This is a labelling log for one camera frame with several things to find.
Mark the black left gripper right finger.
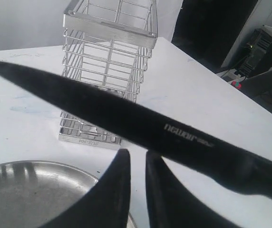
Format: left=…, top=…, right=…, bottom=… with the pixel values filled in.
left=146, top=151, right=238, bottom=228

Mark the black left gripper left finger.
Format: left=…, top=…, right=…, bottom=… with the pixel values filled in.
left=42, top=149, right=131, bottom=228

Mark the black kitchen knife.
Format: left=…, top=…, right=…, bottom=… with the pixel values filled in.
left=0, top=61, right=272, bottom=199

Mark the chrome wire utensil holder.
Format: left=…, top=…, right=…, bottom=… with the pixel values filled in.
left=58, top=0, right=159, bottom=146

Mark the round stainless steel plate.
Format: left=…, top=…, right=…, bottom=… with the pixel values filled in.
left=0, top=161, right=99, bottom=228

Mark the black background equipment rack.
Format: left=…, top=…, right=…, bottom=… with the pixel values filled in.
left=172, top=0, right=272, bottom=113

